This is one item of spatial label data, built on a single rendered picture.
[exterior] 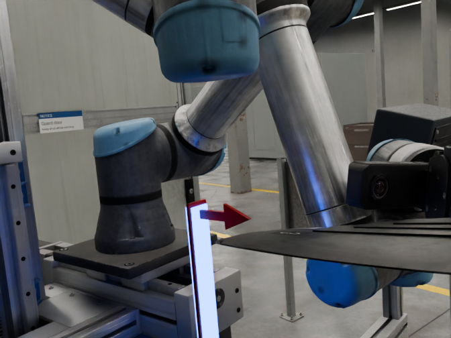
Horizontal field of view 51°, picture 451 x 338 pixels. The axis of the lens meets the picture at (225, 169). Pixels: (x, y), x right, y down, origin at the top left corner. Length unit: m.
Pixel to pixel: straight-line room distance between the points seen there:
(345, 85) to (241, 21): 10.22
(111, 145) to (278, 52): 0.39
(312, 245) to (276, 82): 0.30
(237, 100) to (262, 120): 10.38
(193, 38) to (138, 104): 1.99
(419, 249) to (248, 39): 0.17
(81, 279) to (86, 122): 1.23
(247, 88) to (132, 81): 1.52
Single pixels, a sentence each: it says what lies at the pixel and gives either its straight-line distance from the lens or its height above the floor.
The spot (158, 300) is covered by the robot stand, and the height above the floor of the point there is 0.97.
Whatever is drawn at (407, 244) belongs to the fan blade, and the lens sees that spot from 0.31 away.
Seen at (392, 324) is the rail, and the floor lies 0.86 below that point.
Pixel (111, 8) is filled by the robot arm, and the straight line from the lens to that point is 0.49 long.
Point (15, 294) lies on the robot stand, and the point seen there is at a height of 1.00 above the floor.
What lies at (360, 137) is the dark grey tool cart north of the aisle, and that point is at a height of 0.71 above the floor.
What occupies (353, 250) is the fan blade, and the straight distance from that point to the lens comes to 0.30.
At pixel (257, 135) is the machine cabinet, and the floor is 0.60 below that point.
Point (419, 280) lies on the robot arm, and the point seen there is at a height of 1.03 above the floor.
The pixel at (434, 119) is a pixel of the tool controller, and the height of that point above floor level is 1.23.
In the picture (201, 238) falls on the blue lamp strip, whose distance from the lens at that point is 0.45.
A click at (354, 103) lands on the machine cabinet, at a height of 1.17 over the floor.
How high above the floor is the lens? 1.28
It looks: 7 degrees down
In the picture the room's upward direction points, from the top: 5 degrees counter-clockwise
